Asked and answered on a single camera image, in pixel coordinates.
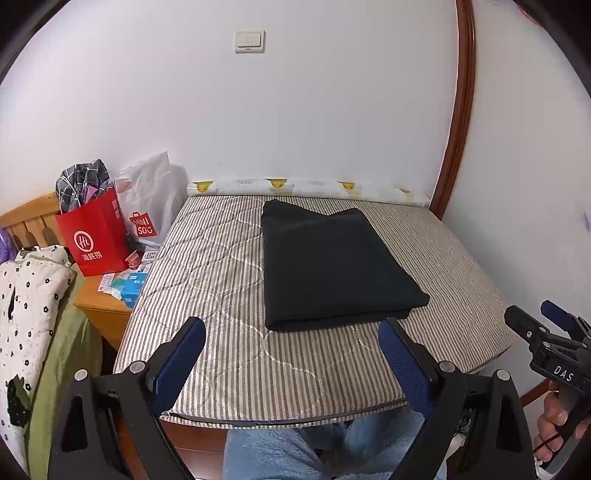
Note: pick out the striped bed mattress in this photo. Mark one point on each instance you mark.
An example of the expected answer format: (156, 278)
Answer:
(221, 277)

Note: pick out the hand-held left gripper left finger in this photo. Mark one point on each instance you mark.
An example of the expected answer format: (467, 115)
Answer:
(178, 364)

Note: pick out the small blue box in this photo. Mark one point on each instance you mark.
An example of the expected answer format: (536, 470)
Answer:
(134, 288)

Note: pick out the white light switch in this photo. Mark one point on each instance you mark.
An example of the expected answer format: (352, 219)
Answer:
(250, 41)

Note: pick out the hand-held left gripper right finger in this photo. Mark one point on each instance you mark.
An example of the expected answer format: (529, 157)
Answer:
(406, 369)

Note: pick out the person's legs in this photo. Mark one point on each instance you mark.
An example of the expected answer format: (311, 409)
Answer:
(263, 457)

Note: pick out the wooden headboard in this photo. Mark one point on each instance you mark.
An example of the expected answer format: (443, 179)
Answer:
(32, 221)

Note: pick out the brown wooden bar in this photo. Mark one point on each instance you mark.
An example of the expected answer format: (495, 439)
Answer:
(535, 394)

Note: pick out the black sweatshirt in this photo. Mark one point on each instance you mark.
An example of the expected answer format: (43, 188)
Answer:
(332, 267)

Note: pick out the red paper bag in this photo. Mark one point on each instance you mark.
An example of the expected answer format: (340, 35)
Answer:
(97, 235)

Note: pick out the grey plaid cloth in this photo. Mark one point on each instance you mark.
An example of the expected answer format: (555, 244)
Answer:
(78, 182)

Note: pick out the small red packet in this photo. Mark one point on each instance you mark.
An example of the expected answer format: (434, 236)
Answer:
(133, 261)

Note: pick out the green blanket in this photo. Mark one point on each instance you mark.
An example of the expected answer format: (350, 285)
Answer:
(78, 341)

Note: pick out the brown wooden door frame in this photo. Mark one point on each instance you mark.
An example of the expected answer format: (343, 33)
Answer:
(461, 115)

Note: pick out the wooden nightstand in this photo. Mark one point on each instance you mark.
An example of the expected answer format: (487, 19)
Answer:
(99, 314)

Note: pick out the white duck print cushion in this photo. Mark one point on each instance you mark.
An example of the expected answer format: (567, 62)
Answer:
(314, 187)

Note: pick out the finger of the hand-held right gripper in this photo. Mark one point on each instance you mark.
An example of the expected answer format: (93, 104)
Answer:
(561, 314)
(531, 327)

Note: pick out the white paper packet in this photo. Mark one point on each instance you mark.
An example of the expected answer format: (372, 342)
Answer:
(110, 284)

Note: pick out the person's right hand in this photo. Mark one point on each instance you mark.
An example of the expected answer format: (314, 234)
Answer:
(551, 415)

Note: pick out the white plastic bag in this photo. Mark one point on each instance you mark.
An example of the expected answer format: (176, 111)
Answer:
(152, 189)

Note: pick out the white floral quilt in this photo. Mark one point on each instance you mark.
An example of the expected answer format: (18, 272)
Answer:
(27, 314)

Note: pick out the purple cloth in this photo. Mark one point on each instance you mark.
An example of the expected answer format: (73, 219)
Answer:
(3, 247)

